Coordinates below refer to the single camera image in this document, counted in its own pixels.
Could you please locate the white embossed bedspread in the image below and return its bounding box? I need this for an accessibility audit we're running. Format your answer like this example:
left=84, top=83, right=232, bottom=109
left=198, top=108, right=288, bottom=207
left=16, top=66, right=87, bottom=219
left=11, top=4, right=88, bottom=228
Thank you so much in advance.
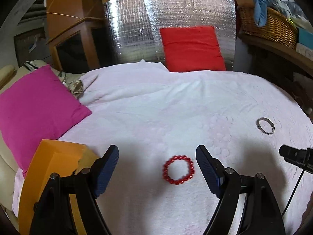
left=12, top=61, right=313, bottom=235

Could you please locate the clear plastic bag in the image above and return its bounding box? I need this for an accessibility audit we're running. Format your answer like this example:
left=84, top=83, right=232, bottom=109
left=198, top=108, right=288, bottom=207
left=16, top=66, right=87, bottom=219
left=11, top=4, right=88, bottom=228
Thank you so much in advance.
left=276, top=0, right=310, bottom=28

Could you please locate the magenta pillow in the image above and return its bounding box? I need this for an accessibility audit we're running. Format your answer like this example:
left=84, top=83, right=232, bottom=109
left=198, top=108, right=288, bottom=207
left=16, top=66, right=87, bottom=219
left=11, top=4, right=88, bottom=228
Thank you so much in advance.
left=0, top=65, right=93, bottom=177

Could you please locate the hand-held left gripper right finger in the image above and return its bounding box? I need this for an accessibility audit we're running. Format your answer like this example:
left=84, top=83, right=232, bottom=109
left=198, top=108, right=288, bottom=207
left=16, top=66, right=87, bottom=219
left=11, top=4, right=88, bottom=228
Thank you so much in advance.
left=196, top=145, right=286, bottom=235

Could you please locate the silver foil panel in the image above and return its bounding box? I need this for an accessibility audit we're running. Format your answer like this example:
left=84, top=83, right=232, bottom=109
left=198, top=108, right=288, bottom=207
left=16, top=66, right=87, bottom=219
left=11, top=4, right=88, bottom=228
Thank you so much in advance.
left=104, top=0, right=237, bottom=72

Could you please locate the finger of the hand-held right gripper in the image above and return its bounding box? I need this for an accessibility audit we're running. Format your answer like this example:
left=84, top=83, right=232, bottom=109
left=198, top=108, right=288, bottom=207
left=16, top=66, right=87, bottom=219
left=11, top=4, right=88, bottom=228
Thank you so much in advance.
left=279, top=144, right=313, bottom=173

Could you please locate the light blue cloth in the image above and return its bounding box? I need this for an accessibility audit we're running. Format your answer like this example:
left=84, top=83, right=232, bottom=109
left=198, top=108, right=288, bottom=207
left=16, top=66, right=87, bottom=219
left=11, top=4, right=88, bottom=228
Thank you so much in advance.
left=253, top=0, right=277, bottom=27

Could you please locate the patterned beige cloth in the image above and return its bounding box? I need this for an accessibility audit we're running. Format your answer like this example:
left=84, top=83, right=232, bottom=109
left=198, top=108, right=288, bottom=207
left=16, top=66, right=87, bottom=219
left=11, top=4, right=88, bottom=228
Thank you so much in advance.
left=61, top=78, right=85, bottom=99

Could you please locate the silver cuff bracelet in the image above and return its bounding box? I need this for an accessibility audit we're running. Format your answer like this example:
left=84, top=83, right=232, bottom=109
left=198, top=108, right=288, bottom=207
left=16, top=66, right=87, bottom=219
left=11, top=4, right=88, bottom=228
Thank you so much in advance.
left=256, top=117, right=275, bottom=135

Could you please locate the wooden cabinet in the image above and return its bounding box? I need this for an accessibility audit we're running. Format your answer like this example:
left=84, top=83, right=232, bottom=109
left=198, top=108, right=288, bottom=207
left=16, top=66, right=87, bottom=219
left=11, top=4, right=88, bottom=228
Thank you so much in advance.
left=45, top=0, right=111, bottom=73

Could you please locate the red cushion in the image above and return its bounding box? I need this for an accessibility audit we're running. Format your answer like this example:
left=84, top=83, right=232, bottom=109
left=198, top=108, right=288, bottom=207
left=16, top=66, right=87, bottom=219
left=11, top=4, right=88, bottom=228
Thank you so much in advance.
left=159, top=26, right=227, bottom=73

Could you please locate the red bead bracelet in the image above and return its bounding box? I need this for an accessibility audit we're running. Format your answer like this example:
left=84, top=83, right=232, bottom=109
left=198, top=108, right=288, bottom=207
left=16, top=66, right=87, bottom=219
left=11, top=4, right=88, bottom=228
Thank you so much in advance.
left=163, top=155, right=195, bottom=185

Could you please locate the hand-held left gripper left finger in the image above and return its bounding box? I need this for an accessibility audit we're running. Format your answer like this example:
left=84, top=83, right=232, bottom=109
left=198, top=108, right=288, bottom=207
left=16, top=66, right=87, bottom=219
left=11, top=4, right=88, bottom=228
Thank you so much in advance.
left=29, top=145, right=120, bottom=235

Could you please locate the orange box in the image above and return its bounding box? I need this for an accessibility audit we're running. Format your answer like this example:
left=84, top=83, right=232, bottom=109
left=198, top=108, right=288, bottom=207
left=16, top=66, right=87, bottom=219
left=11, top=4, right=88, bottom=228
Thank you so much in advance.
left=18, top=139, right=99, bottom=235

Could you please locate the black cable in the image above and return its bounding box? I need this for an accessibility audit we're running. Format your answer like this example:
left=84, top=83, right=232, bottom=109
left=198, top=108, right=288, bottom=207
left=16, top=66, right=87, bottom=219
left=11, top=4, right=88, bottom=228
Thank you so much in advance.
left=281, top=163, right=308, bottom=217

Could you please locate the wicker basket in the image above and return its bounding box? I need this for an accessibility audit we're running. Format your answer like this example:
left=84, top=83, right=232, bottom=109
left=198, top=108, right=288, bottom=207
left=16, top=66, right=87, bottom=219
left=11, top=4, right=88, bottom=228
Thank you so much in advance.
left=238, top=4, right=299, bottom=50

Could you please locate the blue box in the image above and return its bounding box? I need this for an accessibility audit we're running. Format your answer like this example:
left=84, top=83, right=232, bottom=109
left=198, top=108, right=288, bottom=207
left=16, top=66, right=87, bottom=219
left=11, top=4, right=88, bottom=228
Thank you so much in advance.
left=297, top=27, right=313, bottom=46

